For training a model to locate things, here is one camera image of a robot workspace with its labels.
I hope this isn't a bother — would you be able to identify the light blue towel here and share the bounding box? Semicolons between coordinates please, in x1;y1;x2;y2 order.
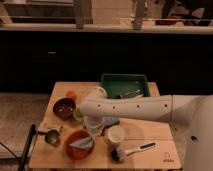
69;137;93;149

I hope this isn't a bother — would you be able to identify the red bowl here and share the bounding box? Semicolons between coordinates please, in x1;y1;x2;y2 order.
65;130;95;160

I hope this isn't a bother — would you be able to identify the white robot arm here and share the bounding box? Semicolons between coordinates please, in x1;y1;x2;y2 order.
80;86;213;171

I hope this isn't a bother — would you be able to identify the dark brown bowl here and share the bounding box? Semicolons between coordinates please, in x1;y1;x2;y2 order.
53;98;76;120

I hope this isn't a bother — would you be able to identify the green plastic bin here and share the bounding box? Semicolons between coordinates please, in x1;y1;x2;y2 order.
101;73;150;99

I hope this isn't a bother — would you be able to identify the metal utensil in bin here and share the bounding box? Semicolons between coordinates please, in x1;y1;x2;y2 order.
118;89;144;99

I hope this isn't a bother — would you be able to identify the orange small object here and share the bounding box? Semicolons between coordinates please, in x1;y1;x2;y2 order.
66;91;77;100

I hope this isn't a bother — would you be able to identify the green lime cup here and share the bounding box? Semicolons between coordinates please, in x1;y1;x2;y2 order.
73;109;84;122

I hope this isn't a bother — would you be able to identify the white cup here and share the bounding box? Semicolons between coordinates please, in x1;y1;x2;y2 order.
107;126;125;146

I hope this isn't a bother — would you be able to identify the black and white dish brush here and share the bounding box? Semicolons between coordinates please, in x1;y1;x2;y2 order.
110;142;156;163

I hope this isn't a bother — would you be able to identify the metal measuring cup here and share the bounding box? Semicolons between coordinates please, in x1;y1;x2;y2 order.
38;127;62;146

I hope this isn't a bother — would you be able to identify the black metal stand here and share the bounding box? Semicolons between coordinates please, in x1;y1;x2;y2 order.
18;124;36;171

